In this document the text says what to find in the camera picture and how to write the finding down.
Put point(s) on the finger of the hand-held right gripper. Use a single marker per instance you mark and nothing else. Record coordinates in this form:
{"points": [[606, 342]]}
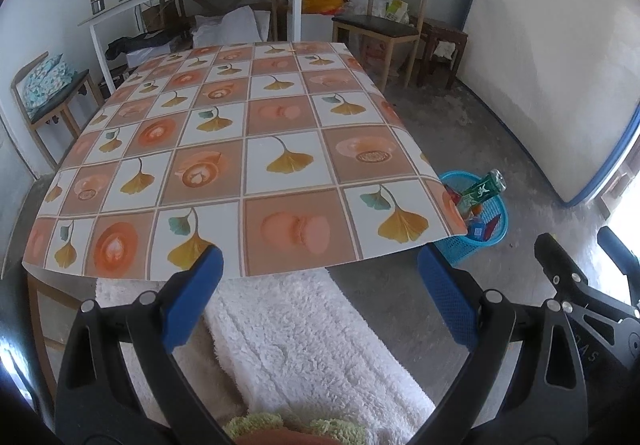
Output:
{"points": [[617, 247], [560, 270]]}

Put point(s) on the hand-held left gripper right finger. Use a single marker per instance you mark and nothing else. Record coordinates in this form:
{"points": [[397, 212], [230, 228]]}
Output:
{"points": [[447, 300]]}

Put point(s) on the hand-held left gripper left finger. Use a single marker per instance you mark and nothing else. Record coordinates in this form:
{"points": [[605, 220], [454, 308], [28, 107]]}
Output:
{"points": [[195, 295]]}

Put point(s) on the blue plastic basket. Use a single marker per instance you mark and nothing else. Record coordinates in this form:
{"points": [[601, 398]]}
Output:
{"points": [[480, 250]]}

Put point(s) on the green drink can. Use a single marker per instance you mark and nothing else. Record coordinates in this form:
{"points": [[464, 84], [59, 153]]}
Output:
{"points": [[480, 192]]}

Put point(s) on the blue wrapper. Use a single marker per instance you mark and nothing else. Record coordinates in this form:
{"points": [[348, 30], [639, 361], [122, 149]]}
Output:
{"points": [[477, 229]]}

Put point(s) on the red snack packet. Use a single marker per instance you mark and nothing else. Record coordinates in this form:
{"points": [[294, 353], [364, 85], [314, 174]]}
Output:
{"points": [[494, 225]]}

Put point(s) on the white fluffy cloth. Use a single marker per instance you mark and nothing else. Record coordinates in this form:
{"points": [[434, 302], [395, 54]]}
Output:
{"points": [[310, 350]]}

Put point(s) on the green fluffy cloth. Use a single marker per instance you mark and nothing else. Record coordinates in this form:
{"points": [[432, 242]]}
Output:
{"points": [[260, 425]]}

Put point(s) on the table with patterned tablecloth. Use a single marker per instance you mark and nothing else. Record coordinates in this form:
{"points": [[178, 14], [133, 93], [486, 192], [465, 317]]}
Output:
{"points": [[280, 150]]}

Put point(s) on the white board with blue edge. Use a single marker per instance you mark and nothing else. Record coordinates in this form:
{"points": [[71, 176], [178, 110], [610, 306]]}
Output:
{"points": [[540, 50]]}

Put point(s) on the wooden chair with cushion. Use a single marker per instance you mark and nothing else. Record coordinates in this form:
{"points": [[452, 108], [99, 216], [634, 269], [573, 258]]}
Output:
{"points": [[60, 105]]}

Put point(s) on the white rag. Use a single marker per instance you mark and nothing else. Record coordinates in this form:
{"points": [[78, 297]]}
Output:
{"points": [[444, 50]]}

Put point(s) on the black cloth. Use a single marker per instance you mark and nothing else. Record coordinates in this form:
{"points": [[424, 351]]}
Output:
{"points": [[137, 44]]}

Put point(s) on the pink plastic bag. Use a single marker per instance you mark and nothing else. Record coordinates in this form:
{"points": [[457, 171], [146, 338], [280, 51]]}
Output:
{"points": [[375, 52]]}

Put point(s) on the patterned teal cushion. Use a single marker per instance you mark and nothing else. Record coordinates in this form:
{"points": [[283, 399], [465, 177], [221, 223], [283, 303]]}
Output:
{"points": [[47, 80]]}

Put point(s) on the white sack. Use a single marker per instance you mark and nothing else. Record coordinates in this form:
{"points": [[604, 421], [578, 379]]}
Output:
{"points": [[230, 27]]}

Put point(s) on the dark wooden stool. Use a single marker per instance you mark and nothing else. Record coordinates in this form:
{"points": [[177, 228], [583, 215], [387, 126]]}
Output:
{"points": [[440, 27]]}

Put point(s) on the brown cardboard box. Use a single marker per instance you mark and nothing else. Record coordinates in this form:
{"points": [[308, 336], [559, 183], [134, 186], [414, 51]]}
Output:
{"points": [[160, 17]]}

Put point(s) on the wooden chair with black seat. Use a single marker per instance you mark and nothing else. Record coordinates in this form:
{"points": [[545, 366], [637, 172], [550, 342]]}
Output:
{"points": [[375, 25]]}

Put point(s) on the white and green bag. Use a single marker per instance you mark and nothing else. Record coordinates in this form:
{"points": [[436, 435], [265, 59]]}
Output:
{"points": [[396, 9]]}

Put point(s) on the yellow plastic bag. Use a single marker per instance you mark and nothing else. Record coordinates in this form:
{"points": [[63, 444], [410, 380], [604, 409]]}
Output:
{"points": [[322, 0]]}

